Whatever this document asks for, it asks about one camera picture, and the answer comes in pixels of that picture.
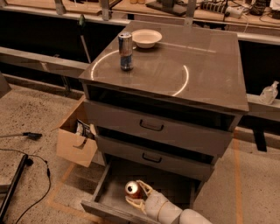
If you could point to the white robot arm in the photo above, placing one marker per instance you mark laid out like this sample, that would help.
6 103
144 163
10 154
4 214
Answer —
175 215

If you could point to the green-handled tool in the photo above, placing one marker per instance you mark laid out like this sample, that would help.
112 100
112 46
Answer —
81 27

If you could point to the cardboard box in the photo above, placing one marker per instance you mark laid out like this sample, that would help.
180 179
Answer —
73 147

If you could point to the clear plastic bottle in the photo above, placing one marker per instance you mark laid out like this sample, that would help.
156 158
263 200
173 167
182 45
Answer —
269 94

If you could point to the grey top drawer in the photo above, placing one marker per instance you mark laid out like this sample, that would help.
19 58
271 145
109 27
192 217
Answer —
187 136

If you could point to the black bar on floor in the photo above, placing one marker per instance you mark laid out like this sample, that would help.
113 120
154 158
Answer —
8 190

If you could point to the silver blue energy can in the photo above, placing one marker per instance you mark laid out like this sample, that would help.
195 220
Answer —
125 50

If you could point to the white bowl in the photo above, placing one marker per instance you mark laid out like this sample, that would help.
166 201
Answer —
146 38

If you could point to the orange soda can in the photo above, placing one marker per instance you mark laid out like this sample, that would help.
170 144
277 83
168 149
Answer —
133 190

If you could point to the power strip on bench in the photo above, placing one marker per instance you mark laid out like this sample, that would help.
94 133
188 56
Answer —
228 11

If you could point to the grey middle drawer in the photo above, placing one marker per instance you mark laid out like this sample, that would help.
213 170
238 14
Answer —
160 160

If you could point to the grey open bottom drawer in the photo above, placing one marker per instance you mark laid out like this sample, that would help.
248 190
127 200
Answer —
109 202

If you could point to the grey drawer cabinet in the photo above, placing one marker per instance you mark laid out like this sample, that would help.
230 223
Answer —
191 75

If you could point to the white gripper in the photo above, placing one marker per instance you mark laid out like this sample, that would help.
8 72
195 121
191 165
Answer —
153 203

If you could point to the black-tipped tool on floor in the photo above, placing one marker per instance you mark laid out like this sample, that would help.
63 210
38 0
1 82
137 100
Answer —
30 135

